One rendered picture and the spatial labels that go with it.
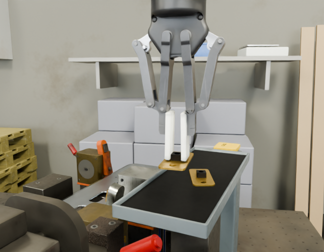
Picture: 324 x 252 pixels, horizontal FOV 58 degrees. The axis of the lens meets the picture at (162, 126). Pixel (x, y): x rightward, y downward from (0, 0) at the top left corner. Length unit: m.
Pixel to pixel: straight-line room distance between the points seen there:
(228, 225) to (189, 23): 0.58
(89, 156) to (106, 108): 1.33
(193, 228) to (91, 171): 0.77
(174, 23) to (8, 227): 0.32
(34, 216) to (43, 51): 2.96
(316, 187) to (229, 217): 1.99
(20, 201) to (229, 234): 0.57
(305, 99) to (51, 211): 2.45
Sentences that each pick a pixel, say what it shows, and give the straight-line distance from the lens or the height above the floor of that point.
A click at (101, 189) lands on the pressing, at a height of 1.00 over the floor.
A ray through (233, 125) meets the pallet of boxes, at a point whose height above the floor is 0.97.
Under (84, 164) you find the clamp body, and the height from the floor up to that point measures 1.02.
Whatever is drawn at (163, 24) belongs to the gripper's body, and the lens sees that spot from 0.42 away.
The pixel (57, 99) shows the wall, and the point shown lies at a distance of 3.26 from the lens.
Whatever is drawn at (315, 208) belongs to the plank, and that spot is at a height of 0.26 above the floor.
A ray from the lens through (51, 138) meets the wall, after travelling 3.37.
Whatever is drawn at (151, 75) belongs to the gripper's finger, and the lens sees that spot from 0.43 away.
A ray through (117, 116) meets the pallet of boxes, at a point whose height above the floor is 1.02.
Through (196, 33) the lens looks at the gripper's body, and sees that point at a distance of 0.41.
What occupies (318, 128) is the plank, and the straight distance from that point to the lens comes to 2.71.
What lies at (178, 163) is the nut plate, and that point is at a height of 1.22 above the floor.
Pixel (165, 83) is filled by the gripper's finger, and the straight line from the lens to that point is 0.41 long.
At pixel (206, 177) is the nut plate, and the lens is 0.54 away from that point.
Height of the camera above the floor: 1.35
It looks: 10 degrees down
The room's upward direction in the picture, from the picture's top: straight up
